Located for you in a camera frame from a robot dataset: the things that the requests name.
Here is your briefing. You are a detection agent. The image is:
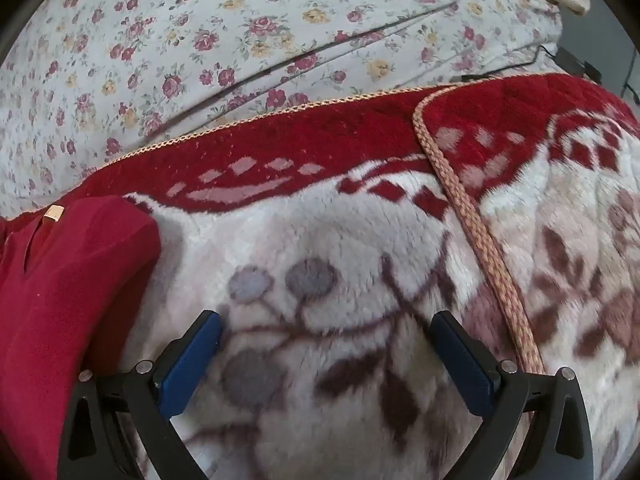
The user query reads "black cable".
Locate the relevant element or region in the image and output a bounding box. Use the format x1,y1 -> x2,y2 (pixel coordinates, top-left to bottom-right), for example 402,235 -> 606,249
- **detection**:
451,44 -> 564,84

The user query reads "white floral quilt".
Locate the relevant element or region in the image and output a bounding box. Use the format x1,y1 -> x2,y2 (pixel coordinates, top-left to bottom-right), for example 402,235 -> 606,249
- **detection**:
1,0 -> 562,217

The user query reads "red white floral plush blanket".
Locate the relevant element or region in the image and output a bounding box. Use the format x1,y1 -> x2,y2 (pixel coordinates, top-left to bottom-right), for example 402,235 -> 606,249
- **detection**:
1,74 -> 639,479

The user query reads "dark red small garment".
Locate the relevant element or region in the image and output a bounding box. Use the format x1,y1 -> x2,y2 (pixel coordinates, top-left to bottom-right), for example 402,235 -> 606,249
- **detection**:
1,196 -> 160,479

